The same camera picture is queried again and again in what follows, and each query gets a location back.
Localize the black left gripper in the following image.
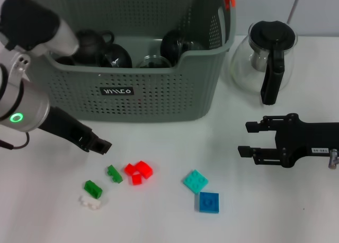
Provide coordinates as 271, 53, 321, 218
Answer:
39, 106, 113, 156

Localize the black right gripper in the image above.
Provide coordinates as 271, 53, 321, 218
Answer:
237, 112, 339, 169

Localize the green toy brick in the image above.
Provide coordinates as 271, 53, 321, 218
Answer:
106, 165, 124, 184
83, 179, 103, 200

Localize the wide red toy brick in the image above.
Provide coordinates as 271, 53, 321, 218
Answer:
135, 160, 154, 179

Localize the blue square toy brick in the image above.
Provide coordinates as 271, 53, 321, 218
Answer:
197, 191, 220, 214

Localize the glass teacup black holder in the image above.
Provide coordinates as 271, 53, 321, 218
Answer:
97, 43, 133, 69
136, 55, 173, 69
160, 29, 206, 66

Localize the grey perforated plastic storage bin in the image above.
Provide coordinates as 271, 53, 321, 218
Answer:
25, 0, 238, 123

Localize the teal square toy brick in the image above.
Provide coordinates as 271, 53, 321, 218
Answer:
182, 169, 209, 195

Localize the black clay teapot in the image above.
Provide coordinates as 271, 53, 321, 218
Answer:
73, 28, 115, 65

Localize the glass coffee pot black lid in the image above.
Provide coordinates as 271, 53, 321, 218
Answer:
229, 20, 299, 106

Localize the right gripper cable silver plug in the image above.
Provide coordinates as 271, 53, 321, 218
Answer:
328, 149, 339, 170

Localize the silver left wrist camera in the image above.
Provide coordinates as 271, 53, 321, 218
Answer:
0, 0, 81, 59

